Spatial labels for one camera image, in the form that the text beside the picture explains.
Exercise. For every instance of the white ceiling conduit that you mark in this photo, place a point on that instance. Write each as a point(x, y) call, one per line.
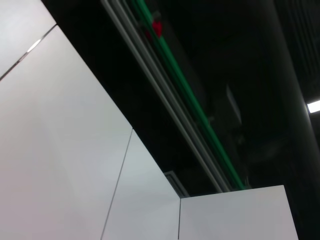
point(165, 100)
point(173, 100)

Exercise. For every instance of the green ceiling pipe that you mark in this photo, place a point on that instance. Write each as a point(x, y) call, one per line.
point(183, 80)

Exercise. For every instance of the ceiling air vent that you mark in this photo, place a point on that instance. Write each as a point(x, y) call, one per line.
point(175, 182)

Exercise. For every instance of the red pipe fitting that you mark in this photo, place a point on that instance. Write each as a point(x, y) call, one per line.
point(157, 27)

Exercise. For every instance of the ceiling light panel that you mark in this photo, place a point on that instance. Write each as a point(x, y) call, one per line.
point(314, 107)

